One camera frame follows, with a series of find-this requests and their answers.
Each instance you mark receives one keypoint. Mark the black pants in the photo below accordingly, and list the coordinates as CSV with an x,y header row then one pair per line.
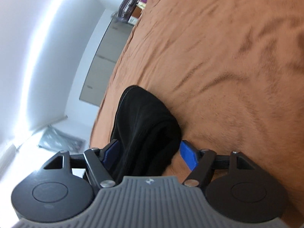
x,y
144,135

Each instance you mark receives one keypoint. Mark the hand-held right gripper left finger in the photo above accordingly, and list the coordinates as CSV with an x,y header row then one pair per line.
x,y
111,154

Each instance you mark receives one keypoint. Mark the purple suitcase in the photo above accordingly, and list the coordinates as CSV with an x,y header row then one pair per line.
x,y
128,4

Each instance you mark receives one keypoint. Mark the brown blanket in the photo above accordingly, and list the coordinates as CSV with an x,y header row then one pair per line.
x,y
213,64

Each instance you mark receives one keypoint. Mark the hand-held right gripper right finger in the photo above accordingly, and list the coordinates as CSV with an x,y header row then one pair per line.
x,y
188,155

